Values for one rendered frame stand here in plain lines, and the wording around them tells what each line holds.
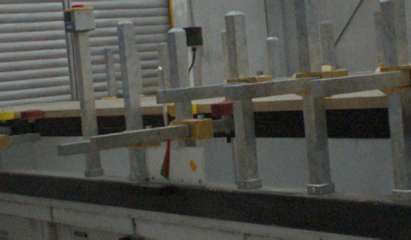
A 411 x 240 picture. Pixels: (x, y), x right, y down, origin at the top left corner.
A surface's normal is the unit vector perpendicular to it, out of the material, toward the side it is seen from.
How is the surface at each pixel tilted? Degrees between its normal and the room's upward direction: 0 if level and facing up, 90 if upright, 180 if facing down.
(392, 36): 90
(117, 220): 90
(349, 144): 90
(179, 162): 90
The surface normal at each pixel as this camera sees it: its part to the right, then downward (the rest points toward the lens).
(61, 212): -0.80, 0.11
